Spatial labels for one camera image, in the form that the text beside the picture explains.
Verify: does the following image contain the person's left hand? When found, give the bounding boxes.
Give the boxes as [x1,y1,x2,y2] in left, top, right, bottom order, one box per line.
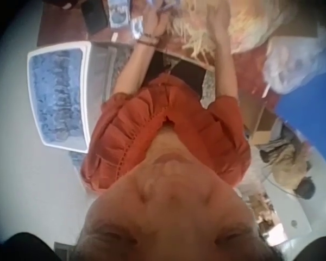
[142,2,172,39]

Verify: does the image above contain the person's right hand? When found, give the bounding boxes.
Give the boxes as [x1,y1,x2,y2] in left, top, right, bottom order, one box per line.
[206,0,232,31]

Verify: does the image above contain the blue printed packet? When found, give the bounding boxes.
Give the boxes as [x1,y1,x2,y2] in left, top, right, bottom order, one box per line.
[149,0,181,14]
[108,0,131,28]
[130,16,145,41]

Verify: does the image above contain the pile of shredded paper filler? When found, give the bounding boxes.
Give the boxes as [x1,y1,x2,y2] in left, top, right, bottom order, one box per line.
[165,12,230,65]

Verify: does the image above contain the person's legs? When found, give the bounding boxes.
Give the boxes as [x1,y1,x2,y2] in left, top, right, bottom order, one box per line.
[145,51,208,96]

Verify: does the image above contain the black phone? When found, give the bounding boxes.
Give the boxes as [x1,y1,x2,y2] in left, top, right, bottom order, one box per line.
[80,0,110,35]

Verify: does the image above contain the clear bag of paper filler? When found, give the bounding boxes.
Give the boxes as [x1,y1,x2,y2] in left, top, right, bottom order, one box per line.
[225,0,291,54]

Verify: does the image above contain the white crate of blue packets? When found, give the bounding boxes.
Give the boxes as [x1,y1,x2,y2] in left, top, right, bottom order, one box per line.
[27,40,109,153]

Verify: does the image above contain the crumpled clear plastic bag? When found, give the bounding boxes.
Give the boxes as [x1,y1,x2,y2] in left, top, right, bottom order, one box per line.
[262,26,326,95]

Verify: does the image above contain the open cardboard box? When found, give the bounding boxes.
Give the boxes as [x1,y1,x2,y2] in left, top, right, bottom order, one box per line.
[240,91,285,146]

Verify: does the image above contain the blue board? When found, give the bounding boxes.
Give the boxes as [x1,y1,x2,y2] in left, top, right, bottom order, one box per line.
[276,88,326,146]

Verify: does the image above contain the white table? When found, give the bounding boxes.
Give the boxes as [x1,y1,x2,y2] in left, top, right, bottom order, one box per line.
[262,173,315,234]

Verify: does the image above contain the beaded bracelets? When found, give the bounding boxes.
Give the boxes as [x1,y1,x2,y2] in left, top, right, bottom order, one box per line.
[136,32,160,47]

